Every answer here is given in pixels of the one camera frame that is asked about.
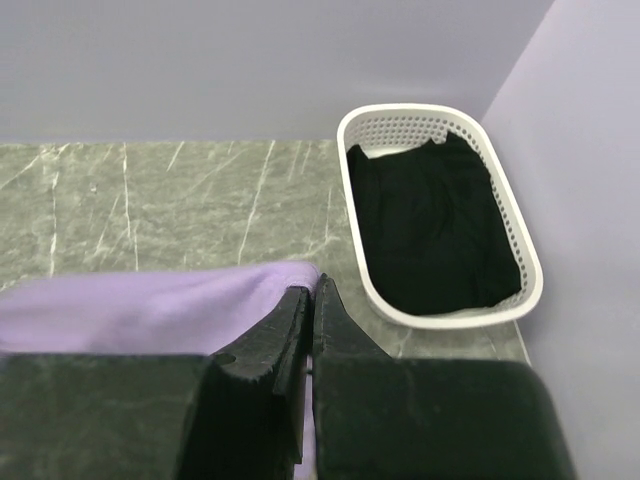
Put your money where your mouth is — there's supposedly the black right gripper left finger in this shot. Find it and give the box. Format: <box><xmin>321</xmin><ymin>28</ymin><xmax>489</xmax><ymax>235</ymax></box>
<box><xmin>174</xmin><ymin>287</ymin><xmax>310</xmax><ymax>479</ymax></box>

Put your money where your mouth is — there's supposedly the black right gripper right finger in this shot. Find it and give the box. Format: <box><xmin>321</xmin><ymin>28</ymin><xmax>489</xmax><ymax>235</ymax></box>
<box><xmin>312</xmin><ymin>277</ymin><xmax>575</xmax><ymax>479</ymax></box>

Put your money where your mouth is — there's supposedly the purple t shirt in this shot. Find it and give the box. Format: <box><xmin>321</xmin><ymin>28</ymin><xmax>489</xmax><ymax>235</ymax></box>
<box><xmin>0</xmin><ymin>260</ymin><xmax>321</xmax><ymax>480</ymax></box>

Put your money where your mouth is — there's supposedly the black t shirt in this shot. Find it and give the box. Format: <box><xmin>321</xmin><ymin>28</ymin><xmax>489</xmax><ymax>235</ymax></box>
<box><xmin>347</xmin><ymin>133</ymin><xmax>521</xmax><ymax>315</ymax></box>

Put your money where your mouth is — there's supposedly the white plastic laundry basket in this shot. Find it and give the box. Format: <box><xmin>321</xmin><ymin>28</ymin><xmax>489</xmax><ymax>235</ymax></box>
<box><xmin>336</xmin><ymin>103</ymin><xmax>544</xmax><ymax>330</ymax></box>

